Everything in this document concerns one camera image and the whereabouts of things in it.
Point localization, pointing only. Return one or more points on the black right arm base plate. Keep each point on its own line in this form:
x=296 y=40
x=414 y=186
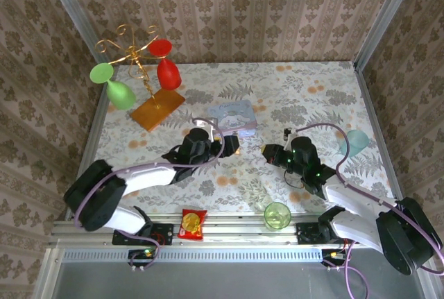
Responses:
x=307 y=233

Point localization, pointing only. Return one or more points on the green plastic wine glass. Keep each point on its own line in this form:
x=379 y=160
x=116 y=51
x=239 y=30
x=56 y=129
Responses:
x=119 y=92

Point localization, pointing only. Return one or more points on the red yellow snack packet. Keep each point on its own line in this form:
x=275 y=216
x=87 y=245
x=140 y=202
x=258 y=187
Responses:
x=191 y=224

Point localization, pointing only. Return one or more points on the grey metal panel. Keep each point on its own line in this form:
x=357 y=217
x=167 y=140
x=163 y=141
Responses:
x=225 y=281

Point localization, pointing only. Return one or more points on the teal plastic wine glass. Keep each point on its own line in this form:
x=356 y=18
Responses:
x=355 y=139

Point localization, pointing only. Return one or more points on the aluminium frame post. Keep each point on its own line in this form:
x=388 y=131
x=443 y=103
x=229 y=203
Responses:
x=381 y=14
x=71 y=18

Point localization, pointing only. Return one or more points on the cartoon dog tin box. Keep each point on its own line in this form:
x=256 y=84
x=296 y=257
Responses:
x=232 y=113

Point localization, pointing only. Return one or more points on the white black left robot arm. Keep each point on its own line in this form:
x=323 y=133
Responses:
x=145 y=176

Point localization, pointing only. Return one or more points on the floral fern tablecloth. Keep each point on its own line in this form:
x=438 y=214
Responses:
x=295 y=98

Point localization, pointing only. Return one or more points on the black controller board orange light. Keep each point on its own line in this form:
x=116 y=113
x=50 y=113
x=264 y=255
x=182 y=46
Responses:
x=333 y=254

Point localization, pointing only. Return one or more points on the black controller board green light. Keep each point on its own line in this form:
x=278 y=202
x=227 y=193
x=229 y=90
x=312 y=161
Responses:
x=142 y=254

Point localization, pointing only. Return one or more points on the red plastic wine glass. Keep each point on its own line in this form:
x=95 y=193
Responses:
x=168 y=73

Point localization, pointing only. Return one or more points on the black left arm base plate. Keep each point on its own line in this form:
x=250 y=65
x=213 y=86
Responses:
x=163 y=234

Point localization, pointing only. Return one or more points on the clear green plastic cup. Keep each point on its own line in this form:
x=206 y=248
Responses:
x=277 y=217

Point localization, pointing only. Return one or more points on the aluminium frame front rails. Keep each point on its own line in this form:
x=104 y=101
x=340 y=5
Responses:
x=239 y=231

